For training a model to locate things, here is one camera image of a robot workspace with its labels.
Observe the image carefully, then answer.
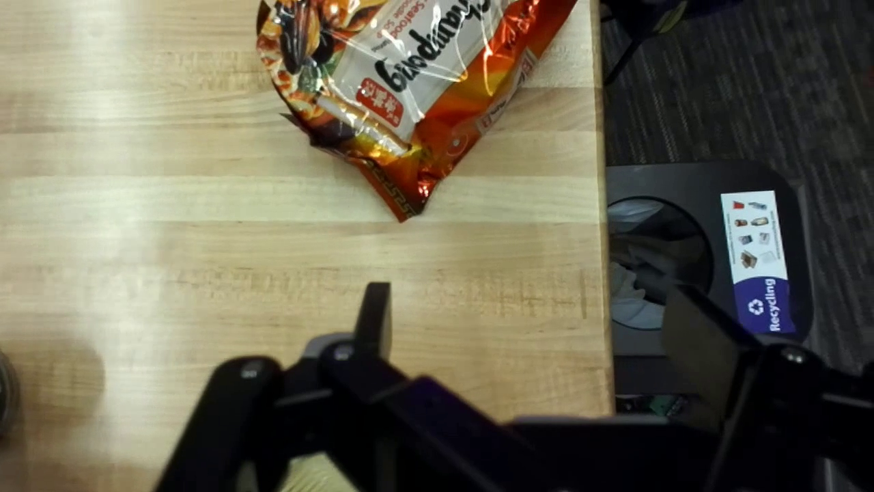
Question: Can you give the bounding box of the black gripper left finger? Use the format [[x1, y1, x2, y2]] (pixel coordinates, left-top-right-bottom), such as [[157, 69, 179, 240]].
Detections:
[[157, 281, 512, 492]]

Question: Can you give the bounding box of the orange instant noodle packet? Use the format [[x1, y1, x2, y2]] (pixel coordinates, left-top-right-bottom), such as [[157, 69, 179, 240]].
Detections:
[[257, 0, 576, 222]]

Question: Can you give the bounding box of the black recycling bin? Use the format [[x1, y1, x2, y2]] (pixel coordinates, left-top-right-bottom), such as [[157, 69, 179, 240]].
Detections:
[[606, 163, 815, 416]]

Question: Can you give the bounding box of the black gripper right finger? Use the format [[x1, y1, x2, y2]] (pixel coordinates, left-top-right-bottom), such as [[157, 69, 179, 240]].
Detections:
[[664, 286, 874, 492]]

